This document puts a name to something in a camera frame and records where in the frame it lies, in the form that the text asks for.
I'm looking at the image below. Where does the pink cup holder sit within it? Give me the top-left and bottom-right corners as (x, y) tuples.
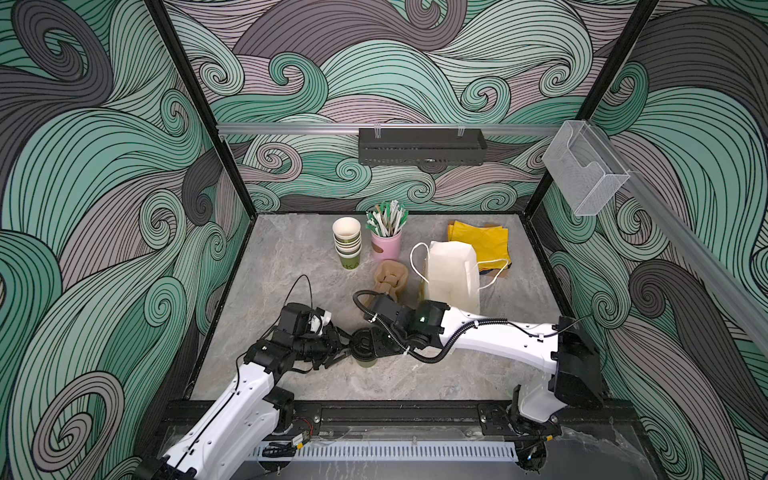
(371, 232), (402, 262)

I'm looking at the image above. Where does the white slotted cable duct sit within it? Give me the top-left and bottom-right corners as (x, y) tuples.
(246, 441), (518, 463)

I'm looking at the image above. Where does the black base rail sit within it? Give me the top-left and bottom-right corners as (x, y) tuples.
(277, 400), (638, 438)

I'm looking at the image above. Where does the brown pulp cup carrier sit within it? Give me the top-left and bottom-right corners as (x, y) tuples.
(373, 260), (409, 301)

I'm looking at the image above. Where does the black wall-mounted tray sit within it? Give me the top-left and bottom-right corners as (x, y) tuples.
(358, 129), (488, 167)

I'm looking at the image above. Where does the stack of green paper cups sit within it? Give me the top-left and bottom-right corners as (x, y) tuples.
(332, 217), (362, 270)

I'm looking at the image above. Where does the clear acrylic wall holder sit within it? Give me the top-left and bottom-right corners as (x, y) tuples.
(542, 120), (630, 217)

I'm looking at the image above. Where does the aluminium rail wall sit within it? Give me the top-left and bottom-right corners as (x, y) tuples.
(216, 122), (560, 136)
(592, 126), (767, 352)

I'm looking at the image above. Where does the white paper takeout bag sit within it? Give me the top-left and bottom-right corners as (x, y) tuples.
(409, 241), (499, 315)

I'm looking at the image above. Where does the green paper coffee cup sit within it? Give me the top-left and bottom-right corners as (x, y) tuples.
(355, 358), (378, 368)

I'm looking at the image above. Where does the aluminium rail right wall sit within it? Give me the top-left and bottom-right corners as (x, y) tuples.
(592, 126), (767, 352)

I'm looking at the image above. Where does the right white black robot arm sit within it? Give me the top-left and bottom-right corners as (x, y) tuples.
(353, 290), (604, 424)

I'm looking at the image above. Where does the yellow napkin stack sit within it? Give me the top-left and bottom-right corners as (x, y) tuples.
(447, 221), (511, 272)

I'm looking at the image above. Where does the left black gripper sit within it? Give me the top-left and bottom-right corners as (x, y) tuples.
(293, 326), (359, 369)

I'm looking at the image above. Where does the aluminium rail back wall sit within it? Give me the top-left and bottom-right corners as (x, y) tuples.
(216, 122), (560, 136)

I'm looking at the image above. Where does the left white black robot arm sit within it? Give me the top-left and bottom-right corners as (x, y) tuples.
(133, 302), (343, 479)

